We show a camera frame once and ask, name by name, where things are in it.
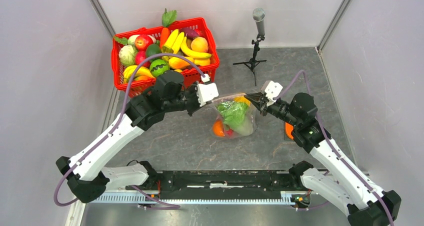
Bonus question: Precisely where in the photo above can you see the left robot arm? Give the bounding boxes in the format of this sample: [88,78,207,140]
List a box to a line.
[56,71,219,203]

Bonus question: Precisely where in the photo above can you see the dark green toy avocado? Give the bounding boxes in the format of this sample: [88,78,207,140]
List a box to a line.
[145,43,162,58]

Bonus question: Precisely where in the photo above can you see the black tripod stand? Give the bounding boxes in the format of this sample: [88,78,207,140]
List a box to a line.
[233,34,267,86]

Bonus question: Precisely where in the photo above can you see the toy orange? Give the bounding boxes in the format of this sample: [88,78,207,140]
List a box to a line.
[212,119,226,138]

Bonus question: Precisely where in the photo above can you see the toy peach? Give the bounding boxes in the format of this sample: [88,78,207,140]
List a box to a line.
[190,36,209,53]

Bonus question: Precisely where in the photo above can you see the purple toy sweet potato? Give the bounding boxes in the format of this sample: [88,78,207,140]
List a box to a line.
[180,27,201,40]

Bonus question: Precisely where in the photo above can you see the grey microphone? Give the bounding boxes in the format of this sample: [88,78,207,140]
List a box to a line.
[252,7,266,37]

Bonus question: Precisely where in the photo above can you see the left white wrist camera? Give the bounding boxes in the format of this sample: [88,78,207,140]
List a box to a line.
[196,74,219,107]

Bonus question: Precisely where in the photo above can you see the toy napa cabbage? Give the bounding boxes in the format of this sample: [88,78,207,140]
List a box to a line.
[216,100,254,136]

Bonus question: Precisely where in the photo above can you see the yellow toy banana bunch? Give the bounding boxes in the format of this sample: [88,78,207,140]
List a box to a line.
[161,29,185,54]

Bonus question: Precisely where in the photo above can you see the purple cable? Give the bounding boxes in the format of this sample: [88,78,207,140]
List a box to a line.
[53,53,211,210]
[274,69,396,226]

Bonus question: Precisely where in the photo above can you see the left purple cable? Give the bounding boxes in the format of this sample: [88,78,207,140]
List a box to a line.
[53,53,211,210]

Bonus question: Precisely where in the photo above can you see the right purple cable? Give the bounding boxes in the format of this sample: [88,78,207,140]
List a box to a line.
[274,69,396,226]

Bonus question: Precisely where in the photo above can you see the clear zip top bag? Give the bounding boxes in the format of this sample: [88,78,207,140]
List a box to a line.
[211,93,256,139]

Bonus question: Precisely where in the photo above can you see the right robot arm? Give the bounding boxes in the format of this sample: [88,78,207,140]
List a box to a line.
[245,92,402,226]

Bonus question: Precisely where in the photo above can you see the yellow toy mango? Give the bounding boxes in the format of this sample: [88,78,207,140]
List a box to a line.
[168,57,190,70]

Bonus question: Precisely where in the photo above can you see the pink red toy apple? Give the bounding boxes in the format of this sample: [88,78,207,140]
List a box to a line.
[134,50,151,68]

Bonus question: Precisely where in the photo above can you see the red plastic basket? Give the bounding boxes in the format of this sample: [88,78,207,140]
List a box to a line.
[111,17,221,100]

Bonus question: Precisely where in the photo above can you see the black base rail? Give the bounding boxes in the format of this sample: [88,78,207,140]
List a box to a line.
[137,170,307,200]

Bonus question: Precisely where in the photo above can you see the orange plastic tape dispenser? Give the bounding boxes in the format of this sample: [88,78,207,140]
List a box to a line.
[284,122,294,141]

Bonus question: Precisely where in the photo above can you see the toy carrot with leaves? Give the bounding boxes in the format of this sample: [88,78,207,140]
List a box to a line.
[159,8,178,47]

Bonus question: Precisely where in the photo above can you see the small round toy watermelon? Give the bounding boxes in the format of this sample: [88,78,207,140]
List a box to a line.
[149,59,170,78]

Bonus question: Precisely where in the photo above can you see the green white toy cabbage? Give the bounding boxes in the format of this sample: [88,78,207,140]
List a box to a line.
[118,45,138,67]

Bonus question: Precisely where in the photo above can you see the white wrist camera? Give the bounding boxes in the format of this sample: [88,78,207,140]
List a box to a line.
[196,74,219,107]
[260,80,283,107]

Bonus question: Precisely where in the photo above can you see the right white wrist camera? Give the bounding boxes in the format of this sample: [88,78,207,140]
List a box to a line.
[260,80,283,107]

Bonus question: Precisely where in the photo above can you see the yellow toy bell pepper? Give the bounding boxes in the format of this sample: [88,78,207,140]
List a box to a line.
[233,95,251,107]

